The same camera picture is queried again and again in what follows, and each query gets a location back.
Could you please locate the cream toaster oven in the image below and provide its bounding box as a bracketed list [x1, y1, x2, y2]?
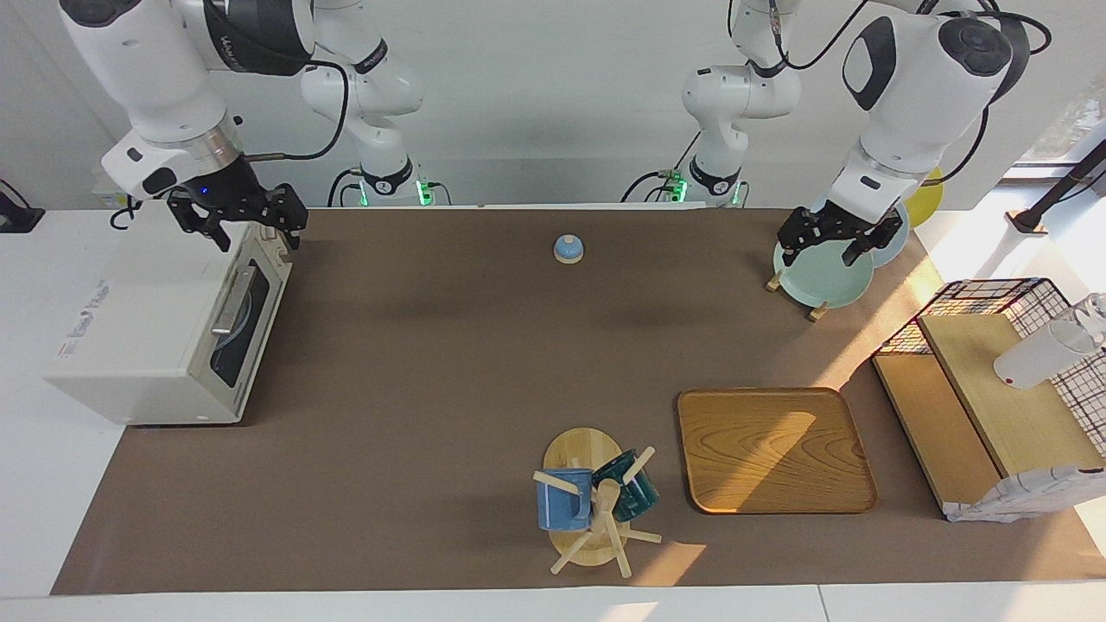
[43, 200, 295, 427]

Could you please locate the dark green mug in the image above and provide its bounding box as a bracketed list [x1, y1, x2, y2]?
[592, 449, 660, 523]

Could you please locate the wooden plate rack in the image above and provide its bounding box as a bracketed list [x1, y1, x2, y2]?
[766, 270, 832, 323]

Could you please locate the brown table mat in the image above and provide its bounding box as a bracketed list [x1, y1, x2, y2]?
[50, 207, 1106, 597]

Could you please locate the white patterned cloth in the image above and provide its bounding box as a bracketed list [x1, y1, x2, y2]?
[944, 465, 1106, 524]

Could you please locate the black wire basket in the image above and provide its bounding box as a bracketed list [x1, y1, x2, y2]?
[871, 277, 1106, 459]

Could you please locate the glass oven door with handle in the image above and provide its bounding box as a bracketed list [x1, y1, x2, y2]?
[197, 230, 295, 424]

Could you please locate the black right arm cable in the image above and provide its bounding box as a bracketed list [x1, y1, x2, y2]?
[246, 59, 348, 162]

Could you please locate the pale blue racked plate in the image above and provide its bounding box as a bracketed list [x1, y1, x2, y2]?
[812, 194, 910, 269]

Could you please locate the blue mug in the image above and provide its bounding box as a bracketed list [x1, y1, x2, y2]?
[537, 468, 595, 532]

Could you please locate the pale green racked plate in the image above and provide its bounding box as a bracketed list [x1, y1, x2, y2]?
[772, 229, 875, 310]

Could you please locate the black stand leg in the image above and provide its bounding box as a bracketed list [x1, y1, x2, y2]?
[1005, 138, 1106, 236]

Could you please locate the wooden mug tree stand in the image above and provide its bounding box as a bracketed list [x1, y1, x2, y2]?
[532, 427, 664, 578]

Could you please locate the wooden serving tray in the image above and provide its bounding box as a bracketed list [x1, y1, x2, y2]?
[677, 386, 880, 516]

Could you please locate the white cup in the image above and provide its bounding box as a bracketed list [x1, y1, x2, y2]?
[993, 292, 1106, 390]

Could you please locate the wooden two-step shelf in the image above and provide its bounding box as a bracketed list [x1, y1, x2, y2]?
[871, 313, 1106, 519]

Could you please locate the yellow racked plate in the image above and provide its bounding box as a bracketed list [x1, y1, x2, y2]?
[903, 164, 945, 230]

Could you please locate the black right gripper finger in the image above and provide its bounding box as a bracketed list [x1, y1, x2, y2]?
[272, 186, 309, 251]
[168, 197, 230, 253]

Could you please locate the black base cable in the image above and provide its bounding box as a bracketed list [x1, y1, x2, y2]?
[328, 167, 364, 208]
[622, 130, 692, 204]

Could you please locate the light blue plate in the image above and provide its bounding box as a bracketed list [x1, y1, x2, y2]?
[220, 281, 260, 351]

